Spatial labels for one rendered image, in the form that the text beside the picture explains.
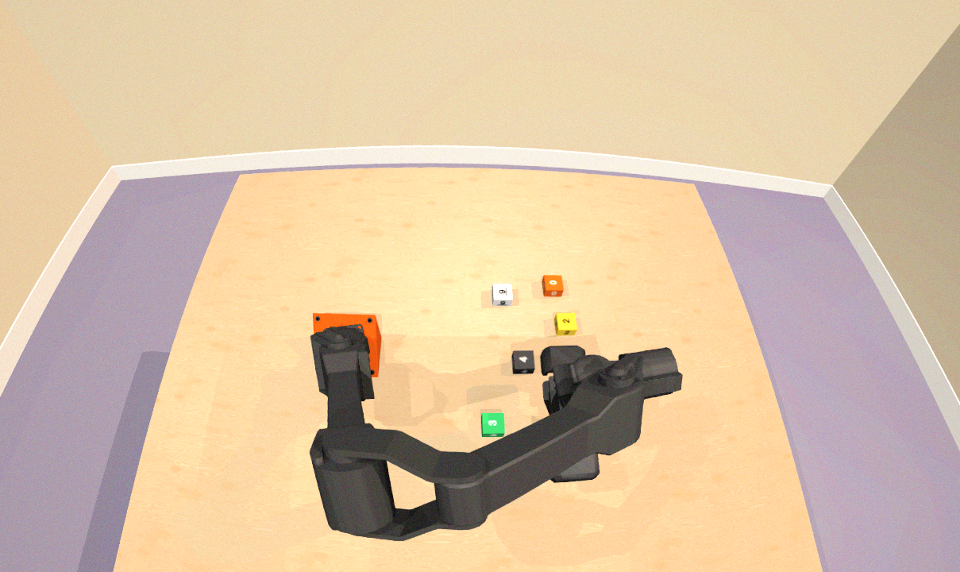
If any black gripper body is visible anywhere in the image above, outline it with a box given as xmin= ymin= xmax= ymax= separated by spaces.
xmin=540 ymin=346 xmax=600 ymax=483

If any green block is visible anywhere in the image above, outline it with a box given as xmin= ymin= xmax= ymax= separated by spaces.
xmin=481 ymin=413 xmax=505 ymax=437

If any yellow block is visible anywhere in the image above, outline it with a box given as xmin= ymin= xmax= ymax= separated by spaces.
xmin=554 ymin=313 xmax=577 ymax=336

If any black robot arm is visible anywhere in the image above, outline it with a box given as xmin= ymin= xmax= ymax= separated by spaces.
xmin=310 ymin=323 xmax=683 ymax=542

